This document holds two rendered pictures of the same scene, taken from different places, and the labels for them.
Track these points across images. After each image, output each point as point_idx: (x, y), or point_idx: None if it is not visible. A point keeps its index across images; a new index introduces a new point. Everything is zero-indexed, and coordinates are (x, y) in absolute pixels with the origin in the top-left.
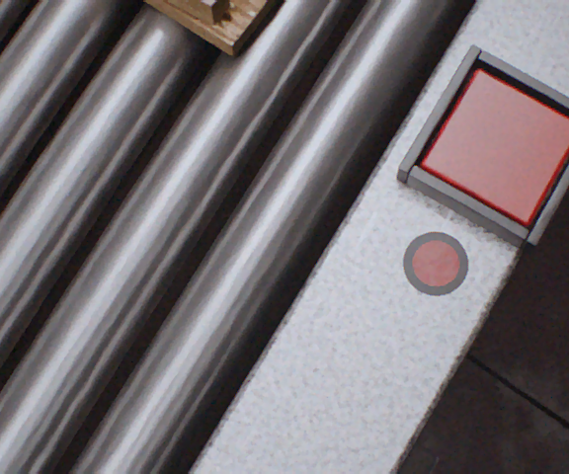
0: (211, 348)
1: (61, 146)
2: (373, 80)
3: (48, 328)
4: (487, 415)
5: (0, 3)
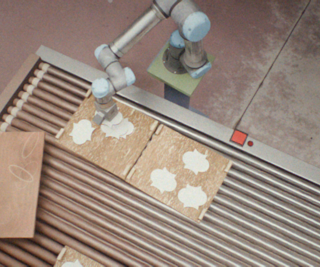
0: (261, 162)
1: (244, 178)
2: (233, 149)
3: (262, 178)
4: None
5: (228, 188)
